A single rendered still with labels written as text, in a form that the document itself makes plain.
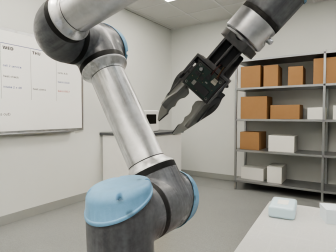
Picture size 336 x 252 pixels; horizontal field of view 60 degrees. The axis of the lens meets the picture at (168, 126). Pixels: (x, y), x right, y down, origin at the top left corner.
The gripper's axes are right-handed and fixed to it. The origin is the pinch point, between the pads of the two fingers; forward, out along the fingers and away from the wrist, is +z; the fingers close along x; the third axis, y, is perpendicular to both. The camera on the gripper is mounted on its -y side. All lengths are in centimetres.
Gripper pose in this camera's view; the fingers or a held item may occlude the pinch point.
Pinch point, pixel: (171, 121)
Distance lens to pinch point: 58.5
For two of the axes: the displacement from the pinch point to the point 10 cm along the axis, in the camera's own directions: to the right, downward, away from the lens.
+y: -2.6, 1.5, -9.5
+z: -6.3, 7.2, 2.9
